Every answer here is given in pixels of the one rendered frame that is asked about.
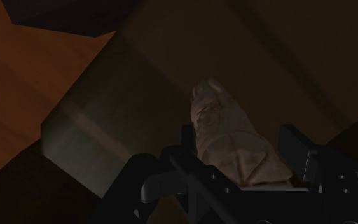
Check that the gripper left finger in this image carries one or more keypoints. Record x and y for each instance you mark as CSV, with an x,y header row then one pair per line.
x,y
178,186

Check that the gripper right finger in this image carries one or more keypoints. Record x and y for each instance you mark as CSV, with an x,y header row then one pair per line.
x,y
336,173

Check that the beige wrinkled figure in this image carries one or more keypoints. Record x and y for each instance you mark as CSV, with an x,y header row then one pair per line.
x,y
228,139

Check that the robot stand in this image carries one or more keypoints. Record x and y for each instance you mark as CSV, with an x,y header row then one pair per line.
x,y
67,15

